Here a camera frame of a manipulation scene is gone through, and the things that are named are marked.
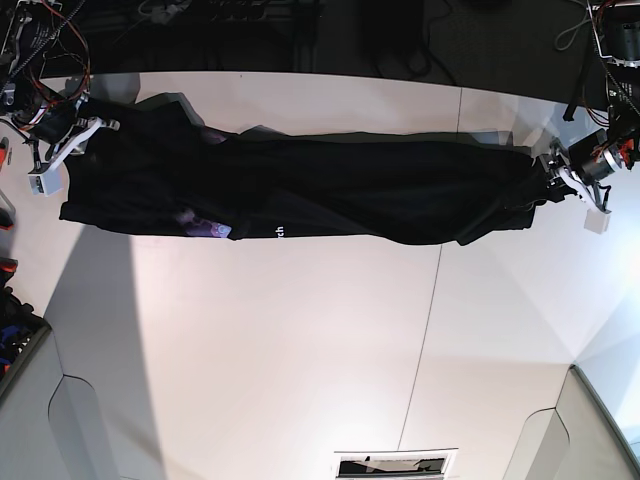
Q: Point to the red black clamp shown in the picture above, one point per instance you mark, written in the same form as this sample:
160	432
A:
7	213
8	266

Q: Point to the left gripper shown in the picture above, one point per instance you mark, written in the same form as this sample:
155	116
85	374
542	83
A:
561	175

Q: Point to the black t-shirt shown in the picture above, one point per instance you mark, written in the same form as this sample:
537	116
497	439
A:
163	172

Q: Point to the bin of dark clothes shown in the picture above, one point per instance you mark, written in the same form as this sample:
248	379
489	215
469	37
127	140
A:
22	331

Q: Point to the left grey table bracket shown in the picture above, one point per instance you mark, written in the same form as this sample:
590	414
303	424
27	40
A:
79	431

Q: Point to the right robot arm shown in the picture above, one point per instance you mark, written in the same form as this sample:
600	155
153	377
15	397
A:
29	31

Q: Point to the right grey table bracket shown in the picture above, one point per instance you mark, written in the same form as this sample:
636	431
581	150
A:
540	449

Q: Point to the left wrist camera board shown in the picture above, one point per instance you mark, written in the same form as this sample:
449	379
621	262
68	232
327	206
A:
597	221

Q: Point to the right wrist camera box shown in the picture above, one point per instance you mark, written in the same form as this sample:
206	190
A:
47	183

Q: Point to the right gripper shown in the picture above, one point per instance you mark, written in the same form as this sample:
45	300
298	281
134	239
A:
59	129

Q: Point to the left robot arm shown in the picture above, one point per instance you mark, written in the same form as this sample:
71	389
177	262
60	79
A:
613	45

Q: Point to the red handled screwdriver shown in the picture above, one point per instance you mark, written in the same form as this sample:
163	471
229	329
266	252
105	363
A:
5	152

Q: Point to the grey table bracket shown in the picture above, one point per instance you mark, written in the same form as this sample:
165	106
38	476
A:
79	431
540	449

